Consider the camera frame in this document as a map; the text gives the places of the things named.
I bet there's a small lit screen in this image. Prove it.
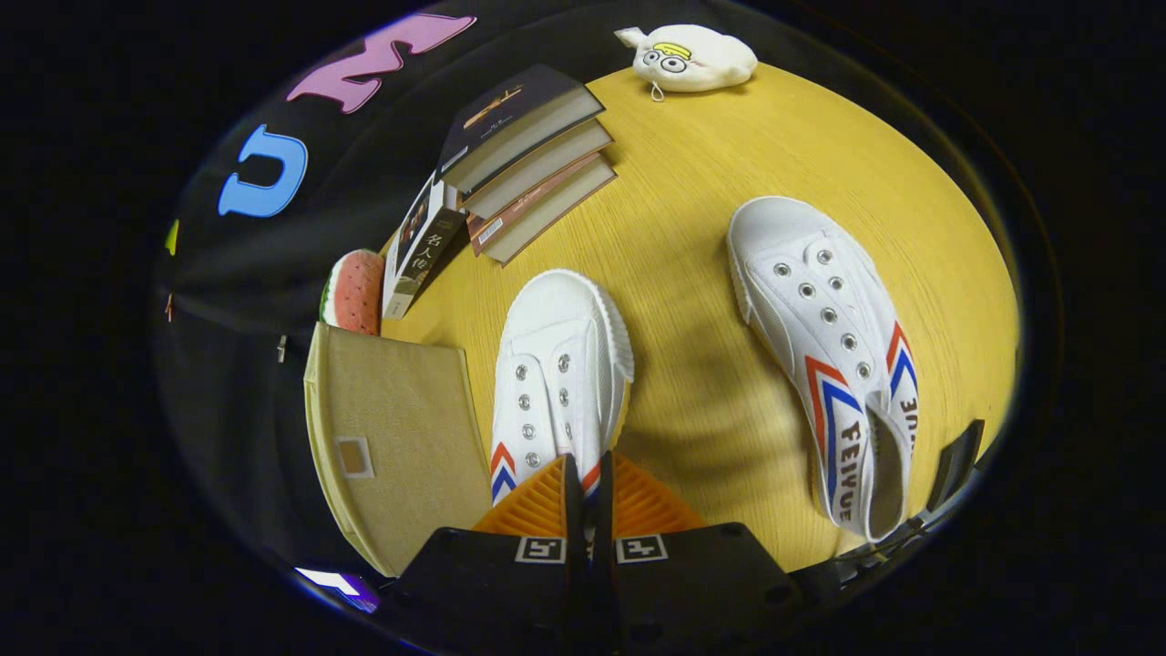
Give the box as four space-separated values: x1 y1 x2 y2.
294 567 380 613

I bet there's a white portrait cover book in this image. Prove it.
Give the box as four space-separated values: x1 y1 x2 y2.
383 171 470 321

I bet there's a black cover book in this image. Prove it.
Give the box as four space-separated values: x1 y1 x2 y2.
437 64 605 194

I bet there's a watermelon slice toy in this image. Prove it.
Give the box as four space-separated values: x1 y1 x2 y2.
319 249 386 336

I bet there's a white canvas shoe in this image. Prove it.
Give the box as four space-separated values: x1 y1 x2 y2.
726 196 921 545
490 269 635 557

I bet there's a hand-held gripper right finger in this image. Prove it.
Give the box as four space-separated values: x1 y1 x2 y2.
592 451 803 656

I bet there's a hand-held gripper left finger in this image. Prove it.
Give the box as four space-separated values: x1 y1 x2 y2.
392 454 593 656

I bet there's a white plush toy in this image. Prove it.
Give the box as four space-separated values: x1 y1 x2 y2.
615 24 759 101

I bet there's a beige fabric storage box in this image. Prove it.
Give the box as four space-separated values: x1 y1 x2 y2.
303 322 494 578

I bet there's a brown spine book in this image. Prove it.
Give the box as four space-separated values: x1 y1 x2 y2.
460 120 613 221

